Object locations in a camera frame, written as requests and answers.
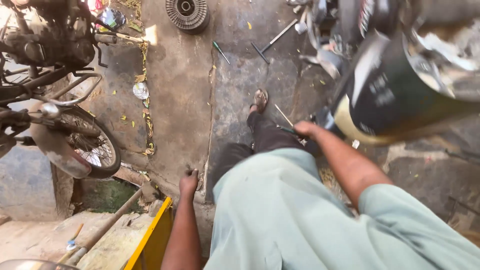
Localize person's left hand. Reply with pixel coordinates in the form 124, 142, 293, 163
179, 168, 199, 198

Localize person's right hand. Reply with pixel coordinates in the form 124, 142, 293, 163
293, 120, 319, 140

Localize green handled screwdriver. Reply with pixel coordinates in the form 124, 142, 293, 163
277, 125, 305, 138

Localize black trousers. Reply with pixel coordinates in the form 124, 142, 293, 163
211, 111, 319, 188

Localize crumpled silver foil plate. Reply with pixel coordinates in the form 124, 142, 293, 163
132, 82, 150, 100

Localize brown sandal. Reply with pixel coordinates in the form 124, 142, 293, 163
253, 88, 269, 113

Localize long metal pipe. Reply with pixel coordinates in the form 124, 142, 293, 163
64, 187, 144, 267

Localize thin wooden stick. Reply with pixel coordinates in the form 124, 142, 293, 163
274, 104, 294, 127

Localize pale green shirt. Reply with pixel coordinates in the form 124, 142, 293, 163
203, 148, 480, 270

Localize round clutch plate disc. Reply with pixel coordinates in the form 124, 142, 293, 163
165, 0, 211, 35

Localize black motorcycle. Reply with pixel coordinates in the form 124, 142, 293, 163
0, 0, 145, 179

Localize dark motorcycle with chrome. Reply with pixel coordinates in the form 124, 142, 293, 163
287, 0, 480, 146

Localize yellow metal frame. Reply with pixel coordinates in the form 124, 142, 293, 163
123, 196, 175, 270

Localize orange handled tool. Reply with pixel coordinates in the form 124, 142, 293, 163
57, 223, 85, 264

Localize metal T-handle wrench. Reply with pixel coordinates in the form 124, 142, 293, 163
251, 18, 298, 65

